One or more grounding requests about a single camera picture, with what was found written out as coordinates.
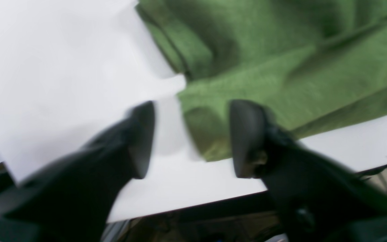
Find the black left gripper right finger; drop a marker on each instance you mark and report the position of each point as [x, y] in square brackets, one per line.
[317, 199]

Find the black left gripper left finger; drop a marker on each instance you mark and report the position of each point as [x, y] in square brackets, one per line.
[70, 200]

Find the green T-shirt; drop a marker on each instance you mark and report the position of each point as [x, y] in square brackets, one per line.
[319, 65]

